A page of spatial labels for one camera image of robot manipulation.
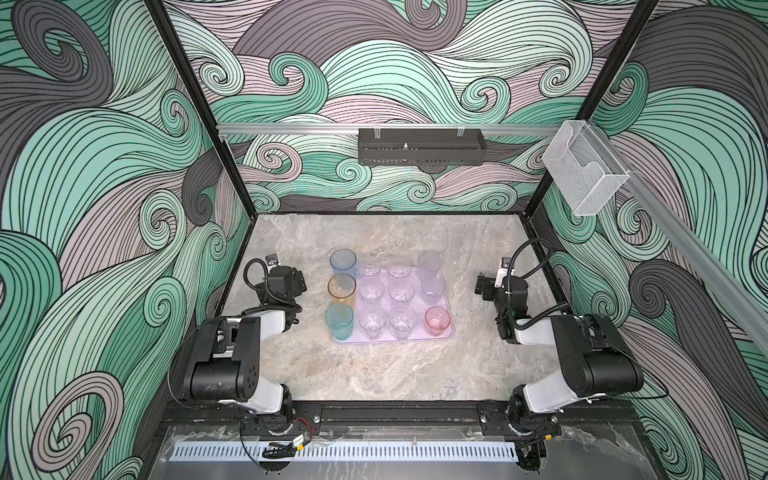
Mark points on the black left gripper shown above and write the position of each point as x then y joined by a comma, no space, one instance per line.
296,282

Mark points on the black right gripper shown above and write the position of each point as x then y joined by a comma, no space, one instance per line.
489,285

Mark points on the yellow transparent tall glass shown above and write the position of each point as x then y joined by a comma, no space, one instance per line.
342,288

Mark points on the blue transparent tall glass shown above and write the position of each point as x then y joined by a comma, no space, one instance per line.
344,261

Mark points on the teal frosted tall glass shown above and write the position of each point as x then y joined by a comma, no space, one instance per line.
339,318

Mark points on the pink transparent short glass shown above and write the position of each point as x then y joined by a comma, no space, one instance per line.
437,320

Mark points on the clear short glass tray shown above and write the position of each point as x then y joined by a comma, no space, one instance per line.
432,290

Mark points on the frosted clear tall glass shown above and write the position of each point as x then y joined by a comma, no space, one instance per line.
428,265

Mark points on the clear faceted glass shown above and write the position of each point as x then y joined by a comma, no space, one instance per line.
370,289

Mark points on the clear tall glass back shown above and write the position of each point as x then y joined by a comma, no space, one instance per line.
372,320

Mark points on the lilac plastic tray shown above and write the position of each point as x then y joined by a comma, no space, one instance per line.
418,334

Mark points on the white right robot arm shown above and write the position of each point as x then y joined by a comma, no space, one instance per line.
593,359

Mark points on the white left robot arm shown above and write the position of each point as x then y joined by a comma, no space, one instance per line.
224,365

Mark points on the frosted clear glass front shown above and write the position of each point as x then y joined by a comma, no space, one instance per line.
402,321

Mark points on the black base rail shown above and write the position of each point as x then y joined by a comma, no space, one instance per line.
316,415

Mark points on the clear acrylic wall holder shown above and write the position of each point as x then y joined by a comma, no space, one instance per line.
585,166

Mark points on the aluminium rail back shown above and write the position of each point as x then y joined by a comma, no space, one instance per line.
304,128

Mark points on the aluminium rail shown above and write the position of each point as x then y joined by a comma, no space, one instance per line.
748,313
304,128

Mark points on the black perforated wall box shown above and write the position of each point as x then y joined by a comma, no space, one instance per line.
427,148

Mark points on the white slotted cable duct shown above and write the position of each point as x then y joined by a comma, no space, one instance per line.
352,451

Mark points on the aluminium rail right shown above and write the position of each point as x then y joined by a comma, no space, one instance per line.
748,313

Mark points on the black corner frame post left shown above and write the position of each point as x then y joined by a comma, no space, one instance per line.
174,47

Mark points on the black corner frame post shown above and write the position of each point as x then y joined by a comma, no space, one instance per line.
615,61
174,47

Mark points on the black corner frame post right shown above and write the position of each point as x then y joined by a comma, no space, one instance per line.
615,61

